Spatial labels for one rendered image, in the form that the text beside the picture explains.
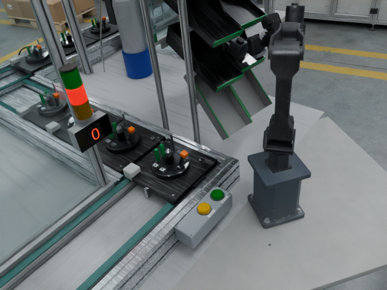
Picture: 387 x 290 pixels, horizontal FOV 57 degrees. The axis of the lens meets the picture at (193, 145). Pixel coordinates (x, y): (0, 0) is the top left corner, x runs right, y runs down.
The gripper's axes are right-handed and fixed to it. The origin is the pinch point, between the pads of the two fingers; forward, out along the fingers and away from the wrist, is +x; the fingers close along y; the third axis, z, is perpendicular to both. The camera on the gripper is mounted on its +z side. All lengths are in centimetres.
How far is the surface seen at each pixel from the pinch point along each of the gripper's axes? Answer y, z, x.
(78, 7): -94, 33, 488
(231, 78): 13.4, -10.1, 1.9
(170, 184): 47, -36, 0
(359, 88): -206, -93, 95
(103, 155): 58, -29, 30
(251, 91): -3.4, -21.3, 11.8
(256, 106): -2.0, -26.9, 8.6
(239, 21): 6.0, 7.8, 1.8
